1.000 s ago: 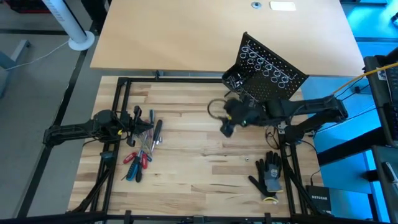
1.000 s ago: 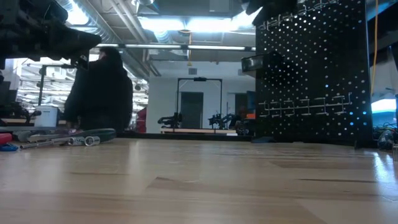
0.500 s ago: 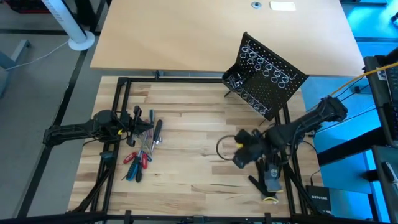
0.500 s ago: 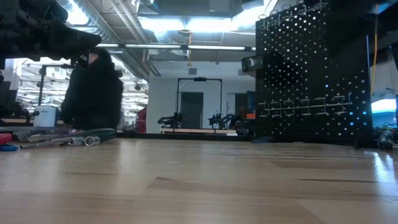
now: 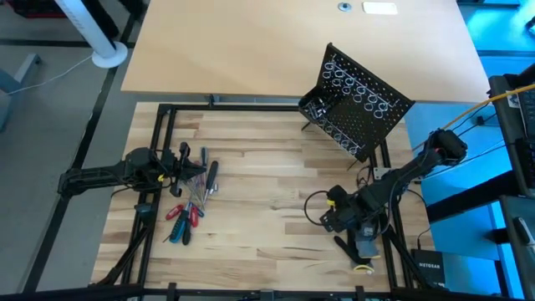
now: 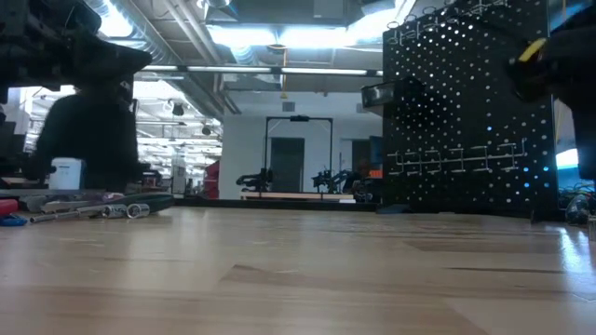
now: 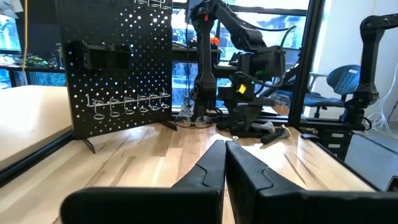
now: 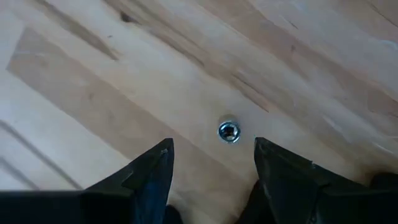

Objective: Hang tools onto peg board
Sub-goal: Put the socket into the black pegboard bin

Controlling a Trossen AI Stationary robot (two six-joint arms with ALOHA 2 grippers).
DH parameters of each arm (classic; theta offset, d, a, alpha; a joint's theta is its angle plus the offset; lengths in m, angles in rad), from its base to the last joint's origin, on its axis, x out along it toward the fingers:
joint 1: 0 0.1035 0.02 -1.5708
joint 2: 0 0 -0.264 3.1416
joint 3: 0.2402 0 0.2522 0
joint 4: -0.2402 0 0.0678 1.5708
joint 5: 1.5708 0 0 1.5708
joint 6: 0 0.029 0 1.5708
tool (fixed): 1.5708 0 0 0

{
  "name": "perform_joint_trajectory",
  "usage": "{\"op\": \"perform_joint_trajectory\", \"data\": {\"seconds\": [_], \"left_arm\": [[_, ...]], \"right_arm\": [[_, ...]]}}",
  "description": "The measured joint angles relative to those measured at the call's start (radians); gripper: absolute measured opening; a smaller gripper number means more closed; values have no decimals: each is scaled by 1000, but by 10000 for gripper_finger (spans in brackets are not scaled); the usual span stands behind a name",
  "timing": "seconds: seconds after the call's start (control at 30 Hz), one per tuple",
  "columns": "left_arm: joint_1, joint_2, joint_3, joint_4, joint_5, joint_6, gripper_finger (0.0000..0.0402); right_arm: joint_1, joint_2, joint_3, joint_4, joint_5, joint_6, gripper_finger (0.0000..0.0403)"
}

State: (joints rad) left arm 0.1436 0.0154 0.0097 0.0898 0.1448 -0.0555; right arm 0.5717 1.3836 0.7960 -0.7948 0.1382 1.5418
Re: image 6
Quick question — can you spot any red cabinet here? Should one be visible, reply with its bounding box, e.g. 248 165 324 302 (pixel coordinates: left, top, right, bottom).
203 160 221 200

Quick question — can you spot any black aluminium table frame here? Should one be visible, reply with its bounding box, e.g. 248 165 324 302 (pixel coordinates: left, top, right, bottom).
172 196 381 213

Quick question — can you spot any background wooden table top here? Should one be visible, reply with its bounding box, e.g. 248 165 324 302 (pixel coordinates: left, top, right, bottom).
238 190 358 203

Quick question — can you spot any black metal pegboard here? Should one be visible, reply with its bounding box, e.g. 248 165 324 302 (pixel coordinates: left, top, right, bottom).
375 0 564 222

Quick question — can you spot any chrome wire ring rack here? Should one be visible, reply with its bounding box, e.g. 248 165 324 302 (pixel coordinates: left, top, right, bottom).
385 0 508 47

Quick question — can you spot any white container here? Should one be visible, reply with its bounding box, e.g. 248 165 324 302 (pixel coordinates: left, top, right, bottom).
47 156 88 191

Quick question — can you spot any person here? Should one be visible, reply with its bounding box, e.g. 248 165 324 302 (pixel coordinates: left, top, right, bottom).
21 82 142 194

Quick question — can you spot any silver ventilation duct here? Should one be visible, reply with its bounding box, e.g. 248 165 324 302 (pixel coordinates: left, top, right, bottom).
83 0 224 117

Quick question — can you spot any chrome wire hook rack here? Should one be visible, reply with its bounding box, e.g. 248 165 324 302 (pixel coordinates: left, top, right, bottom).
386 138 529 176

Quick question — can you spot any black gantry frame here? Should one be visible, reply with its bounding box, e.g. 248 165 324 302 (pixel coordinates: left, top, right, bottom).
264 114 334 194

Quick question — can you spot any long ceiling light bar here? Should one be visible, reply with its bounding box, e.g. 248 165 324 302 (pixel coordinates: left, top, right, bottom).
139 64 384 76

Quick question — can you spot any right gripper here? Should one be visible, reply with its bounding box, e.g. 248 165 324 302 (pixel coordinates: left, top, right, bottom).
507 28 596 106

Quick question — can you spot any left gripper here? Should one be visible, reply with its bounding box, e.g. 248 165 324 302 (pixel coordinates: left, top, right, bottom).
18 0 154 109

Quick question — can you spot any blue black handle screwdriver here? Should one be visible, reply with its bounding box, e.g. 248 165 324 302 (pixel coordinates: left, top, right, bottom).
0 214 30 228

